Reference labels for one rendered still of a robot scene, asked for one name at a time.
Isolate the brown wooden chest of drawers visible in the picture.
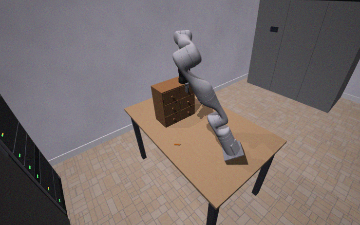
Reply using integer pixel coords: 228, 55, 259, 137
151, 77, 185, 128

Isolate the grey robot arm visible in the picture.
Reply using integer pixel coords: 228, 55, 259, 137
172, 30, 240, 156

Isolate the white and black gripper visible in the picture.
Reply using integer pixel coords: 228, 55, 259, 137
178, 70, 189, 93

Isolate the brown wooden drawer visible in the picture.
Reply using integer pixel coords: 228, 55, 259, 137
179, 85, 194, 98
165, 111, 181, 127
181, 104, 194, 119
180, 94, 194, 109
164, 100, 180, 116
162, 88, 179, 105

